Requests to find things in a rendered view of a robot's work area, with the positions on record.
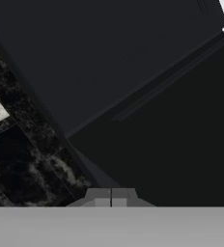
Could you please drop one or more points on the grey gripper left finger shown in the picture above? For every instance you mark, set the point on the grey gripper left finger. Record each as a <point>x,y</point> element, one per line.
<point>99,197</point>

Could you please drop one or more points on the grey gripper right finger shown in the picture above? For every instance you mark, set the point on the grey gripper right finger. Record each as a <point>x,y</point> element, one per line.
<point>123,197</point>

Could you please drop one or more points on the dark cabinet run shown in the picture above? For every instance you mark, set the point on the dark cabinet run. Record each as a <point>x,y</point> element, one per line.
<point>178,135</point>

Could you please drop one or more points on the dark cabinet door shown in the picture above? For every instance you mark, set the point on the dark cabinet door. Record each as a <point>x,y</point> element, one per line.
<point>94,61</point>

